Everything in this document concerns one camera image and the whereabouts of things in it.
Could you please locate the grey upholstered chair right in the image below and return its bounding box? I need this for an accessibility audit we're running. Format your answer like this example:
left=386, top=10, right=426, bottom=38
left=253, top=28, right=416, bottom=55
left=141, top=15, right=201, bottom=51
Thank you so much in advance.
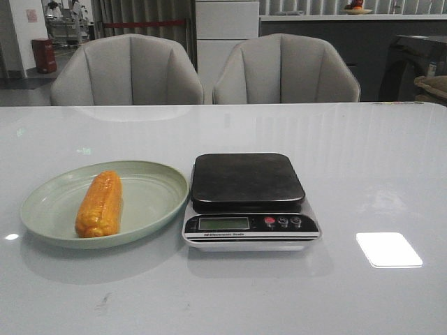
left=212, top=33, right=361, bottom=105

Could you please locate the red bin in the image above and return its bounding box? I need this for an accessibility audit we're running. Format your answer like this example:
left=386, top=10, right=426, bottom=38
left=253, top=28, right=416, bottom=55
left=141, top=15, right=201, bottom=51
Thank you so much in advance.
left=31, top=38, right=57, bottom=74

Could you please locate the digital kitchen scale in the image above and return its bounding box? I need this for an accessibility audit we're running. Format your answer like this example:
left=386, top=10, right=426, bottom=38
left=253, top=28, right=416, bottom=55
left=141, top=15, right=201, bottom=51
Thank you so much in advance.
left=182, top=153, right=322, bottom=251

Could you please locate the grey upholstered chair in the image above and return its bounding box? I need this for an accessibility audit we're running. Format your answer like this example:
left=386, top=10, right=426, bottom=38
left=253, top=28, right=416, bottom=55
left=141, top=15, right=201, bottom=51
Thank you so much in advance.
left=50, top=33, right=204, bottom=106
left=212, top=33, right=361, bottom=105

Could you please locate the fruit bowl on counter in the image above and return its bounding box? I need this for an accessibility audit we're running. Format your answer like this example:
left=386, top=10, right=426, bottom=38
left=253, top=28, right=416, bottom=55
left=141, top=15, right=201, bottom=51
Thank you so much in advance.
left=340, top=0, right=372, bottom=15

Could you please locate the orange corn cob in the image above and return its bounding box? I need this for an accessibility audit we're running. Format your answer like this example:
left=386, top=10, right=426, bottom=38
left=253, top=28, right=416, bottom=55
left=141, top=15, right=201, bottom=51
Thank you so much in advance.
left=75, top=170, right=122, bottom=238

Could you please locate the white cabinet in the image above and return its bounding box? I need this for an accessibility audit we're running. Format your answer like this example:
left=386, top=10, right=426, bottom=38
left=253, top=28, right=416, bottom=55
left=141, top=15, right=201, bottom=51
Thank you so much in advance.
left=195, top=1, right=259, bottom=104

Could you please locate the grey upholstered chair left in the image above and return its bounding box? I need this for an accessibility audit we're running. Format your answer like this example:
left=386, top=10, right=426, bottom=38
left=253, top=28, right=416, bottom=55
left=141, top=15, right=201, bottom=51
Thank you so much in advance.
left=50, top=33, right=204, bottom=106

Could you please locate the light green plate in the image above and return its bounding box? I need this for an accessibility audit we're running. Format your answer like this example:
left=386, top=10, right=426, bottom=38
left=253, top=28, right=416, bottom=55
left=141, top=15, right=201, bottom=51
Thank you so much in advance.
left=20, top=161, right=189, bottom=249

